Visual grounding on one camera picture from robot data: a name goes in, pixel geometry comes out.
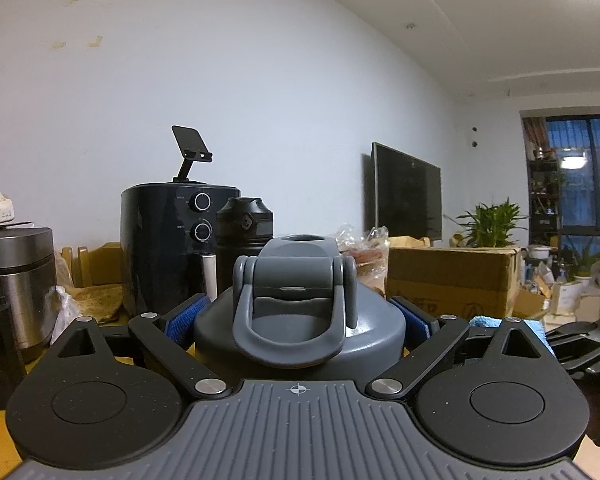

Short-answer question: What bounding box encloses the clear plastic food bag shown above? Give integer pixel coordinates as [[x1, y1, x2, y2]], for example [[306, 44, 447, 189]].
[[337, 225, 390, 291]]

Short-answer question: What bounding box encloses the barred window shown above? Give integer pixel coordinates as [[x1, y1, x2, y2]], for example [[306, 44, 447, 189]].
[[520, 110, 600, 236]]

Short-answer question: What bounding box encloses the black frosted water bottle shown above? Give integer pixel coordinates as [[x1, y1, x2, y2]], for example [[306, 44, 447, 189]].
[[215, 197, 274, 296]]

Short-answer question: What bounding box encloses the dark storage shelf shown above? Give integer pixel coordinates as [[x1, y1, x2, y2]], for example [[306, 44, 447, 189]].
[[527, 145, 563, 246]]

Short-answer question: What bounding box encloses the black phone stand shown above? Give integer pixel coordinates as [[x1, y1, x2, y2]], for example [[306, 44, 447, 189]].
[[171, 125, 213, 183]]

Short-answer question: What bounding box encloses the grey bottle lid with handle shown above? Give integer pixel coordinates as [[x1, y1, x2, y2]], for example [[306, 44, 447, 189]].
[[194, 234, 406, 372]]

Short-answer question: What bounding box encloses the cardboard box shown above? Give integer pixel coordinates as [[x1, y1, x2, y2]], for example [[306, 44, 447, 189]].
[[386, 245, 523, 321]]

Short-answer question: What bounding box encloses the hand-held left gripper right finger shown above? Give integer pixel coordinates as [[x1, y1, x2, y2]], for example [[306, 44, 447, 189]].
[[366, 296, 548, 401]]

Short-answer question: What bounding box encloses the potted green plant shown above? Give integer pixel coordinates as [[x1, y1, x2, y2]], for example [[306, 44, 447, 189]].
[[445, 199, 528, 250]]

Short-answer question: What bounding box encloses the blue microfiber cloth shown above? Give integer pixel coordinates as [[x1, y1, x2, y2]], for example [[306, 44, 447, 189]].
[[469, 315, 548, 341]]

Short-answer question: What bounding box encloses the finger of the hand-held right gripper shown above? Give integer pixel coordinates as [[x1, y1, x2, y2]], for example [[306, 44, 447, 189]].
[[547, 321, 600, 343], [555, 344, 600, 376]]

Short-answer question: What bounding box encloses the flat-screen television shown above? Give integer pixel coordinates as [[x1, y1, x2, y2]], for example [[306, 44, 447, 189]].
[[371, 142, 442, 247]]

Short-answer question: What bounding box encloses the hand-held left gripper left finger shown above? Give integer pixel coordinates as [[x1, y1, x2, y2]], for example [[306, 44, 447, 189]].
[[55, 294, 231, 402]]

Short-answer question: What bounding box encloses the white plastic bag of grains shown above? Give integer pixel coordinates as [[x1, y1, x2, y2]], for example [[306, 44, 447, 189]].
[[51, 286, 81, 346]]

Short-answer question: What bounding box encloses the dark blue air fryer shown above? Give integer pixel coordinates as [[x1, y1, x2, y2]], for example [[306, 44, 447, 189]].
[[120, 182, 242, 318]]

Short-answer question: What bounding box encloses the silver rice cooker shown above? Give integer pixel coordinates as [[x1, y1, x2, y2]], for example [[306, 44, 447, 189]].
[[0, 226, 57, 363]]

